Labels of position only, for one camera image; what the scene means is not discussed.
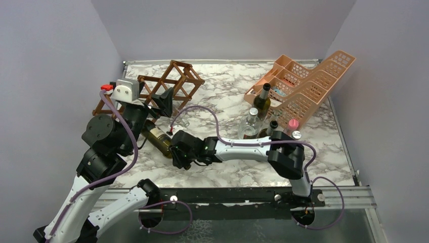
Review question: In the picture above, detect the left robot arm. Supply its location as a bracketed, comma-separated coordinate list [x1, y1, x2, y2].
[33, 79, 174, 242]

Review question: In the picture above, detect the clear bottle pink cap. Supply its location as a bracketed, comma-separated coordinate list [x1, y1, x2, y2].
[283, 118, 299, 135]

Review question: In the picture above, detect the brown wooden wine rack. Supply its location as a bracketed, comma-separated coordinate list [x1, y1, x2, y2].
[92, 60, 205, 121]

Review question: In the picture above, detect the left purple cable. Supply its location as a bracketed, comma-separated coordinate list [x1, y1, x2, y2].
[44, 84, 194, 243]

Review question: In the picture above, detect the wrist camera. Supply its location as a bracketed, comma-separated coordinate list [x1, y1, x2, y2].
[167, 125, 184, 136]
[111, 78, 142, 105]

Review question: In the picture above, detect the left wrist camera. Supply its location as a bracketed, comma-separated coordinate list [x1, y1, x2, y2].
[111, 78, 142, 105]

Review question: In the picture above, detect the green wine bottle cream label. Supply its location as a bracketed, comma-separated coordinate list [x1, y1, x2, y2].
[141, 119, 172, 158]

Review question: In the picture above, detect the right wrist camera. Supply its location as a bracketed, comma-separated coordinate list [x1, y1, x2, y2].
[167, 125, 184, 136]

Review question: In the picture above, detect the olive wine bottle in basket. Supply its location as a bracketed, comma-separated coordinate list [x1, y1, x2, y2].
[252, 83, 271, 120]

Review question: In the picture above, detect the peach plastic tiered basket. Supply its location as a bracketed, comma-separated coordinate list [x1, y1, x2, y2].
[244, 50, 356, 128]

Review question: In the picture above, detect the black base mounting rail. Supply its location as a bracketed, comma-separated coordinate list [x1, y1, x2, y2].
[138, 187, 325, 222]

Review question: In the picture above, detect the dark green wine bottle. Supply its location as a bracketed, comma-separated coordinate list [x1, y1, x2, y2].
[258, 120, 278, 138]

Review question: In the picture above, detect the clear bottle silver cap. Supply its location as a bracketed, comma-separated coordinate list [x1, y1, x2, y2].
[238, 107, 262, 139]

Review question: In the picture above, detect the clear bottle with label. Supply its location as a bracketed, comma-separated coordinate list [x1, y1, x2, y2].
[291, 130, 302, 140]

